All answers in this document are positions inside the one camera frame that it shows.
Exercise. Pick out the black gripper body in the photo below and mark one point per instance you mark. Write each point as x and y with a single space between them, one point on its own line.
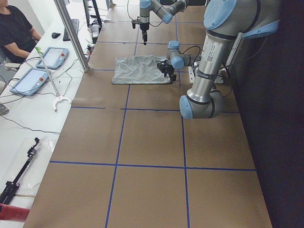
144 27
167 70

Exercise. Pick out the blue white striped polo shirt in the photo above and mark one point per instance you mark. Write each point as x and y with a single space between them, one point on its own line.
139 70

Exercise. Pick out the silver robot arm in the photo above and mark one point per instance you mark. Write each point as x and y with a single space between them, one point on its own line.
178 11
223 20

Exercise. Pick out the black computer mouse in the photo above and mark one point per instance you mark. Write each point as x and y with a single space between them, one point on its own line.
55 35

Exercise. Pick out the white reacher grabber stick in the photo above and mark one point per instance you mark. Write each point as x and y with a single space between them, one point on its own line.
59 98

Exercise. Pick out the near blue teach pendant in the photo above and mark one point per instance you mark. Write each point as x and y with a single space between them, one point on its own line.
30 83

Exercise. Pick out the person in black shirt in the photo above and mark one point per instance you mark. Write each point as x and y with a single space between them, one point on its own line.
17 35

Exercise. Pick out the black tripod stick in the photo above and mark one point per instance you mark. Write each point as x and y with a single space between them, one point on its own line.
12 186

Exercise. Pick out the red cylinder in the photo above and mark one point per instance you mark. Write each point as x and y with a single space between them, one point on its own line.
13 213

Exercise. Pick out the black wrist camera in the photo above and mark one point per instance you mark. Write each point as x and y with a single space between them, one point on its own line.
162 66
135 22

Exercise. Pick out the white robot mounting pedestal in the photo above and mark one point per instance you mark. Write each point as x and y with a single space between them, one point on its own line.
194 72

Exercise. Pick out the aluminium frame post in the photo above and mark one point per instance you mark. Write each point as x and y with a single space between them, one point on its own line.
61 7

